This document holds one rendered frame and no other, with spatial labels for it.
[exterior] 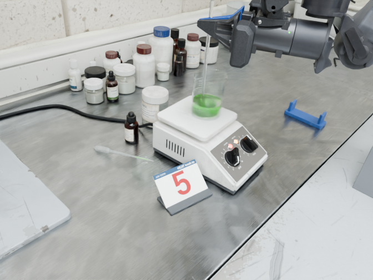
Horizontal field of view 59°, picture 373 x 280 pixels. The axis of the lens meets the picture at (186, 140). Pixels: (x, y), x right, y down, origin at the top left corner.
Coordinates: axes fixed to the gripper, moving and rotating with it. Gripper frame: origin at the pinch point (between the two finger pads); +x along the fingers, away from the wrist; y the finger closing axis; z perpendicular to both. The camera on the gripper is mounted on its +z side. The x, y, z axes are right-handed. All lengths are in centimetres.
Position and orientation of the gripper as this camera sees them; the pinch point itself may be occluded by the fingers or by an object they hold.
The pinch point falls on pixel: (217, 25)
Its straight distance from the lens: 58.3
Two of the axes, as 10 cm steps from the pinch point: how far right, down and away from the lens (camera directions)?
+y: -2.8, 5.4, -7.9
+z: 0.7, -8.1, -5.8
